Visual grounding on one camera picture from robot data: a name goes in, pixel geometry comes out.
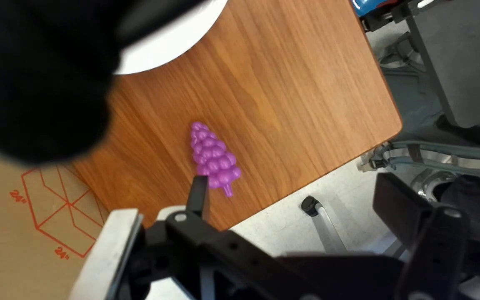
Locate brown cardboard sheet red print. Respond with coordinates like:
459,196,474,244
0,139,111,300

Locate grey office chair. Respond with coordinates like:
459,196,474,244
298,0,480,257

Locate white round dish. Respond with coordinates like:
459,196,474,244
113,0,229,77

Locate blue box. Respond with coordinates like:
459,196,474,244
349,0,389,19

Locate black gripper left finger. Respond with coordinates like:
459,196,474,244
66,174,241,300

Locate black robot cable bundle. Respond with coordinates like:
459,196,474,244
0,0,208,169

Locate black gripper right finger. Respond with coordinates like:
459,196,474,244
371,172,471,300

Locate purple plastic grape toy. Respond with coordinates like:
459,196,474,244
188,121,243,201

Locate wooden table with black legs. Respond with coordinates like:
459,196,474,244
63,0,404,234

